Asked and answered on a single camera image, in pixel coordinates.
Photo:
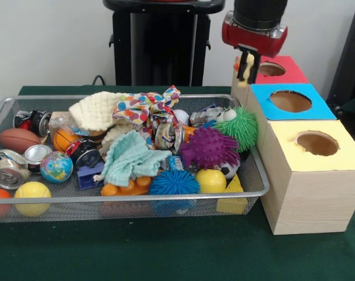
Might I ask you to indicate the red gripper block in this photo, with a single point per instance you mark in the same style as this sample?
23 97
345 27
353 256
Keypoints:
253 39

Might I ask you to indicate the pale yellow plush toy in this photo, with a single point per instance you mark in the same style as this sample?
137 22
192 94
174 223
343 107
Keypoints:
248 70

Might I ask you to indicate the green spiky ball with eyes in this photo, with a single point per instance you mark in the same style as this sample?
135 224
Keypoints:
241 128

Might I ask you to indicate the colourful patterned cloth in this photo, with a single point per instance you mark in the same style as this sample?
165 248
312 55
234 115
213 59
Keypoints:
139 105

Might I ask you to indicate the cream white cloth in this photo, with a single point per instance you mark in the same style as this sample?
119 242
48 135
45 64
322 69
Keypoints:
92 112

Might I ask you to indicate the wooden box with three holes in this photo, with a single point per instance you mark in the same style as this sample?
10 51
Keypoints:
308 199

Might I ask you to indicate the shallow clear mesh bin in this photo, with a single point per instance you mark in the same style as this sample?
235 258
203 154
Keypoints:
136 209

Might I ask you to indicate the silver toy robot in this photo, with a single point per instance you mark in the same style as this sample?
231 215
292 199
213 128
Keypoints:
205 115

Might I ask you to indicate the purple spiky toy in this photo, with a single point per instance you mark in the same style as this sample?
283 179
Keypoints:
209 149

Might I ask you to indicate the black chair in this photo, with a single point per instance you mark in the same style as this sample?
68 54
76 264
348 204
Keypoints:
349 58

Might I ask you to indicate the crushed silver drink can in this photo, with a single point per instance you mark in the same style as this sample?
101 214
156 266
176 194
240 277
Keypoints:
168 135

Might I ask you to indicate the blue spiky ball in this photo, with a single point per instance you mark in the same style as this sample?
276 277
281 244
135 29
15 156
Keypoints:
175 182

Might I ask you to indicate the light blue cloth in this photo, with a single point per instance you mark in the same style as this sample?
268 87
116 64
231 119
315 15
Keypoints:
130 158

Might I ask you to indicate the yellow ball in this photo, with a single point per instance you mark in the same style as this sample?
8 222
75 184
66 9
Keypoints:
32 194

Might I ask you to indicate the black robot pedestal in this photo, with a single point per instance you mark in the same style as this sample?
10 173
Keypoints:
153 44

